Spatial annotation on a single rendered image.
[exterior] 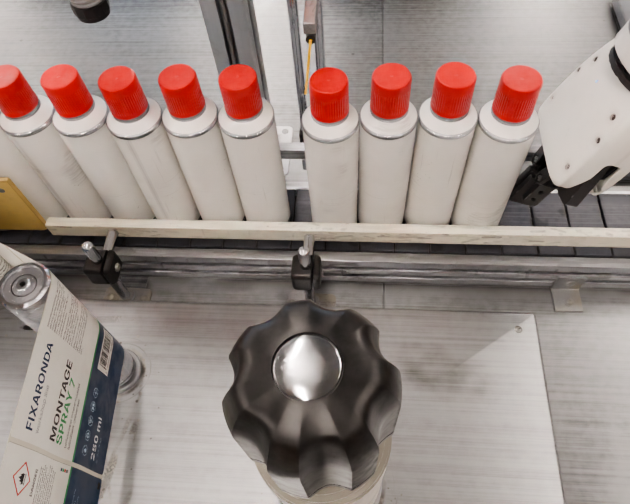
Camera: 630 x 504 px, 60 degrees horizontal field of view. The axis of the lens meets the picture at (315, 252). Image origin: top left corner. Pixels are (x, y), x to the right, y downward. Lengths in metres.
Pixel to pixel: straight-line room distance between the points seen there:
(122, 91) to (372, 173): 0.23
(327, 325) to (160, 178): 0.36
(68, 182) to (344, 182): 0.29
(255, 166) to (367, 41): 0.44
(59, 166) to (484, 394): 0.47
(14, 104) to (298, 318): 0.39
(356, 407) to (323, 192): 0.34
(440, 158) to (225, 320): 0.27
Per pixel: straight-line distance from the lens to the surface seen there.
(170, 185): 0.58
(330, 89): 0.46
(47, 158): 0.60
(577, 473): 0.61
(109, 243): 0.63
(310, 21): 0.44
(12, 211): 0.68
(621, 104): 0.49
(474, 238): 0.59
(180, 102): 0.50
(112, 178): 0.59
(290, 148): 0.59
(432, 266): 0.61
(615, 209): 0.70
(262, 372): 0.23
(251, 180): 0.54
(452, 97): 0.47
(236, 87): 0.47
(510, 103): 0.48
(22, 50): 1.07
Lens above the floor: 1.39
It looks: 59 degrees down
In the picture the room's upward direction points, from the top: 6 degrees counter-clockwise
